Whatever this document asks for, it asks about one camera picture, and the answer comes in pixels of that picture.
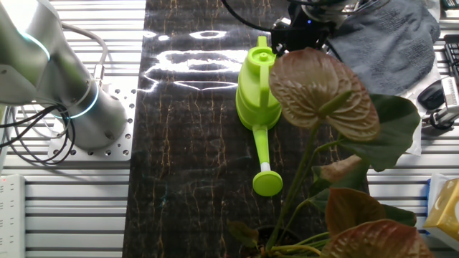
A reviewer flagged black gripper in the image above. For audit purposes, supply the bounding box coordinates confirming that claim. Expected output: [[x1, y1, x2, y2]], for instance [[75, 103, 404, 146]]
[[270, 3, 333, 54]]

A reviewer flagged green plastic watering can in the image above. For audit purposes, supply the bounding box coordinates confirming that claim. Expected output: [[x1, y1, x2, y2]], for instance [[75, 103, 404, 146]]
[[235, 35, 284, 197]]

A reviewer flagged anthurium plant with broad leaves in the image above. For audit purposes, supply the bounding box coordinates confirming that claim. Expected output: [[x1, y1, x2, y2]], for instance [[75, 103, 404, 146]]
[[226, 47, 437, 258]]

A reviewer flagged grey towel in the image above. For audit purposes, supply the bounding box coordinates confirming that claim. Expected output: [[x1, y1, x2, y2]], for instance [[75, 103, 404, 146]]
[[326, 0, 441, 96]]

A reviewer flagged black computer mouse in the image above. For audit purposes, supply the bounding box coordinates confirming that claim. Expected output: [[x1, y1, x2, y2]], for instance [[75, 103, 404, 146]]
[[417, 79, 445, 111]]

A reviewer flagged black keyboard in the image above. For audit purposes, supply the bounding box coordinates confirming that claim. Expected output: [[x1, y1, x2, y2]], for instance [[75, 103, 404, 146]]
[[443, 34, 459, 83]]

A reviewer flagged yellow tissue box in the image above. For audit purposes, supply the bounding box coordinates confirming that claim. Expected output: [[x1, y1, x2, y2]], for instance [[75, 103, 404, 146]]
[[422, 178, 459, 242]]

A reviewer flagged white power strip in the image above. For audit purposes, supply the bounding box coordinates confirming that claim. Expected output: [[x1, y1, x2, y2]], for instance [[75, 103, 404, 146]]
[[0, 174, 26, 258]]

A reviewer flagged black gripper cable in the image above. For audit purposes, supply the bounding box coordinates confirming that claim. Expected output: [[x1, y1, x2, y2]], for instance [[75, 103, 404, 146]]
[[220, 0, 273, 33]]

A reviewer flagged grey robot cable with connector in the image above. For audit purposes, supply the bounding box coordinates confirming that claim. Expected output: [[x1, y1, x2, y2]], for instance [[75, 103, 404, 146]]
[[60, 21, 109, 87]]

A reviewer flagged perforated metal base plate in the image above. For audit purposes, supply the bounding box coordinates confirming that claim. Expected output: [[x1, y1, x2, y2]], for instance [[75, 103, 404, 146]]
[[47, 84, 137, 162]]

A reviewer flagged black cable bundle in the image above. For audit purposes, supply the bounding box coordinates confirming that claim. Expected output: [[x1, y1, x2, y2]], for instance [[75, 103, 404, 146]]
[[0, 103, 76, 166]]

